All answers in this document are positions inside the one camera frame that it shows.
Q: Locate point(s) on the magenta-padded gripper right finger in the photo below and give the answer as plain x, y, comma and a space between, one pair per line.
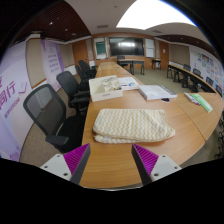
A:
163, 168

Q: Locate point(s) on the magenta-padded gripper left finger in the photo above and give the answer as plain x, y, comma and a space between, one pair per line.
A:
56, 166

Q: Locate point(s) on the cream zigzag towel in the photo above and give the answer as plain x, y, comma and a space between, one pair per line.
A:
133, 126

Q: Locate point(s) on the black mesh office chair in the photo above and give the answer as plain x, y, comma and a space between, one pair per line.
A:
68, 83
45, 111

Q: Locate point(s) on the black chair at table end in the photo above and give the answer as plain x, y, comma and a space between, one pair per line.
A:
220, 140

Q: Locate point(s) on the small dark round object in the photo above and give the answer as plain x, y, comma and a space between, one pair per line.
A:
165, 99

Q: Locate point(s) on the flat white book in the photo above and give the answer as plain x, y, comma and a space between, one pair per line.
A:
156, 91

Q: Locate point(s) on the green booklet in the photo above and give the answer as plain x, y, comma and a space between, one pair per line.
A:
203, 102

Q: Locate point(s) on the open white compartment box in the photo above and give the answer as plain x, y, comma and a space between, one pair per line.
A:
106, 93

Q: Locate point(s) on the white printed paper sheets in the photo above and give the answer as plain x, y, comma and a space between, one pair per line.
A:
129, 83

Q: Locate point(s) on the long curved wooden table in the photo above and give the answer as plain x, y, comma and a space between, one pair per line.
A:
186, 71

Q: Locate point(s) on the row of black office chairs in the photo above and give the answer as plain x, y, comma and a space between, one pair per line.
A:
85, 68

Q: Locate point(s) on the group of black chairs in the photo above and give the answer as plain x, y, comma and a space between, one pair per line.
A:
196, 71

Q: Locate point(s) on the small dark side table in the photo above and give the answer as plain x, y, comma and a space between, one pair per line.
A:
156, 60

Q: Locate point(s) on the dark-legged wooden desk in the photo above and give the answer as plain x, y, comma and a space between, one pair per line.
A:
131, 61

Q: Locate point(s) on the brown wooden door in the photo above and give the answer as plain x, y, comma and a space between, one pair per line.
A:
164, 53
80, 51

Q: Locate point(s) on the black chair behind desk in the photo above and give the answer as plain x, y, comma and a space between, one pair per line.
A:
120, 57

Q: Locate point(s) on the green framed whiteboard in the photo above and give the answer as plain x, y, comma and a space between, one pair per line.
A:
100, 48

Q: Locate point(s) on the bright ceiling light panel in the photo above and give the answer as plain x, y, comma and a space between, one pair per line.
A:
150, 15

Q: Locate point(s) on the large purple wall banner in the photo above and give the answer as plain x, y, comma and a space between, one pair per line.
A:
13, 100

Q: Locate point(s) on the narrow purple wall banner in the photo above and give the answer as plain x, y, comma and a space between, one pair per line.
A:
51, 63

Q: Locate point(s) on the colourful wall poster display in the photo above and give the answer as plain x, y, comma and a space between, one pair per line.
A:
208, 65

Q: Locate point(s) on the white wall panel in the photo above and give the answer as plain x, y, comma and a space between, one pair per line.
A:
150, 48

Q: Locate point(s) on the large black wall screen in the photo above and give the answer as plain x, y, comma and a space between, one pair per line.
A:
126, 46

